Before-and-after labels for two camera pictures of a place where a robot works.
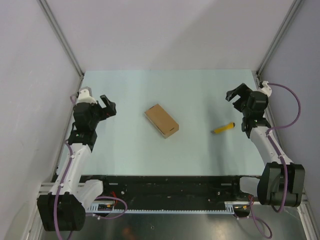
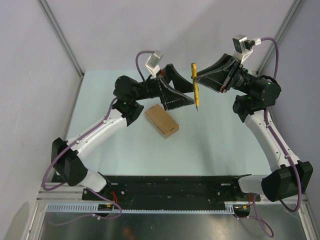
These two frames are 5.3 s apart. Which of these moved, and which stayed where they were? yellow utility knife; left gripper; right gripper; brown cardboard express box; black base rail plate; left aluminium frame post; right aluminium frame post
Moved: left gripper; right gripper; yellow utility knife
Stayed: black base rail plate; brown cardboard express box; left aluminium frame post; right aluminium frame post
